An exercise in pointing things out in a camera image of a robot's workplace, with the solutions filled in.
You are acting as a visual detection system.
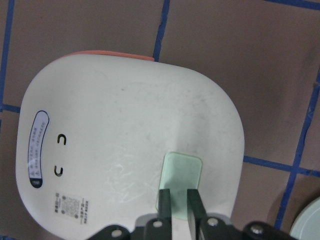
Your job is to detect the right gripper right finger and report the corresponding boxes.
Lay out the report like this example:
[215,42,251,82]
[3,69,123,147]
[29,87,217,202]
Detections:
[187,189,207,240]

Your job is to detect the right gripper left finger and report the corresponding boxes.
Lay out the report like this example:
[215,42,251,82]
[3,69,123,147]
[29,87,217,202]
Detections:
[158,189,172,240]

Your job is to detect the white rice cooker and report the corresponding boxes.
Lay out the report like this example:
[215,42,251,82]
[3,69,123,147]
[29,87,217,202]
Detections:
[15,54,245,240]

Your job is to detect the right green plate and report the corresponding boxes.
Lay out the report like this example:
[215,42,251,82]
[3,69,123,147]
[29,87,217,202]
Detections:
[290,197,320,240]

